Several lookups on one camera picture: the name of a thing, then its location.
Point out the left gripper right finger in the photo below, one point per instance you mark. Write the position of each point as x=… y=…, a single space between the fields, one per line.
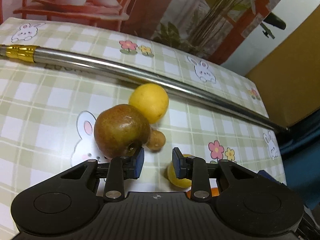
x=191 y=167

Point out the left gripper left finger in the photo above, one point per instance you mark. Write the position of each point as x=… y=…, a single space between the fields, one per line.
x=125 y=167

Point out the small yellow green fruit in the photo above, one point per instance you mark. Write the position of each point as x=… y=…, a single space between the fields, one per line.
x=181 y=183

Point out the small brown kiwi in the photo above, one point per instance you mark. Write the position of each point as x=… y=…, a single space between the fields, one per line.
x=156 y=141

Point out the orange mandarin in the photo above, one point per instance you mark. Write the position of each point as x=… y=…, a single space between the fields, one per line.
x=214 y=191

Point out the yellow lemon back left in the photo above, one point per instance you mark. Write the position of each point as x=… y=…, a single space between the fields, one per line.
x=151 y=100

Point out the plaid bunny tablecloth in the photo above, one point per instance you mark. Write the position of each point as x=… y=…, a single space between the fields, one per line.
x=48 y=112

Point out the brown wooden board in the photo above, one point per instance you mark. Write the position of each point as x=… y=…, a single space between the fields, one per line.
x=288 y=78

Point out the steel gold telescopic pole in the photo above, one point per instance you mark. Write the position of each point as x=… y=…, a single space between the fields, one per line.
x=89 y=64

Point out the printed room backdrop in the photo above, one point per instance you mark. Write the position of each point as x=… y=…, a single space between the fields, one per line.
x=211 y=29

